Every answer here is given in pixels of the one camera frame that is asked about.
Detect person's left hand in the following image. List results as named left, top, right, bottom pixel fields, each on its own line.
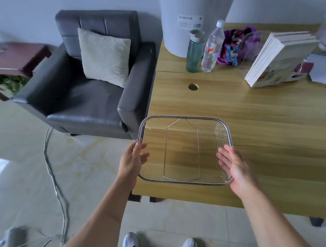
left=116, top=141, right=150, bottom=190

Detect person's right hand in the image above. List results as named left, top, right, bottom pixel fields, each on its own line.
left=216, top=145, right=259, bottom=199

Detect square wire mesh basket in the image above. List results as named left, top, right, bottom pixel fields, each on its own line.
left=137, top=115, right=234, bottom=186

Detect person's right forearm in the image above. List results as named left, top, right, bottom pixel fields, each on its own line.
left=239, top=189, right=313, bottom=247

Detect person's left forearm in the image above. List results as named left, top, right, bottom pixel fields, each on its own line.
left=65, top=177, right=138, bottom=247

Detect grey leather armchair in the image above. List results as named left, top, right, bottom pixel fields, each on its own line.
left=13, top=10, right=156, bottom=140

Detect person's left white shoe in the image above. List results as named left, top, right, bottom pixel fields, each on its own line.
left=123, top=232, right=139, bottom=247

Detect beige textured cushion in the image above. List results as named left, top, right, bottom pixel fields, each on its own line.
left=78, top=27, right=131, bottom=88

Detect illustrated cover book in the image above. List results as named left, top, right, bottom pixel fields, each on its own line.
left=251, top=38, right=321, bottom=88

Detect purple bag of toys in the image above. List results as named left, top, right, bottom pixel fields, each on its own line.
left=216, top=25, right=261, bottom=67

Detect clear plastic water bottle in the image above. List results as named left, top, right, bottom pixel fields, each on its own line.
left=201, top=20, right=226, bottom=73

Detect teal water bottle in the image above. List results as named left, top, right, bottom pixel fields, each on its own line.
left=186, top=29, right=206, bottom=73

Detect white softcover book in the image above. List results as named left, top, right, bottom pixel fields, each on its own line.
left=244, top=31, right=312, bottom=84

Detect clear plastic container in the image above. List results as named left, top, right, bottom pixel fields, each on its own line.
left=238, top=31, right=273, bottom=68

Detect dark red card holder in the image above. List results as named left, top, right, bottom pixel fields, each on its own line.
left=293, top=61, right=314, bottom=77

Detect white paper sheet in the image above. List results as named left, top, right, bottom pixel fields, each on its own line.
left=304, top=52, right=326, bottom=84

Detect large white round bin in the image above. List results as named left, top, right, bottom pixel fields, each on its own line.
left=159, top=0, right=234, bottom=58

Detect green plant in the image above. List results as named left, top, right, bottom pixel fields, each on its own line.
left=0, top=75, right=30, bottom=95

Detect dark red side table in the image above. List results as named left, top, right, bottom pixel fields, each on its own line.
left=0, top=42, right=52, bottom=78

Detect grey blurred object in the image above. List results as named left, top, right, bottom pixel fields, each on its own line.
left=0, top=226, right=28, bottom=247

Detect grey floor cable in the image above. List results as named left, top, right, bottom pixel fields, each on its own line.
left=43, top=126, right=70, bottom=245

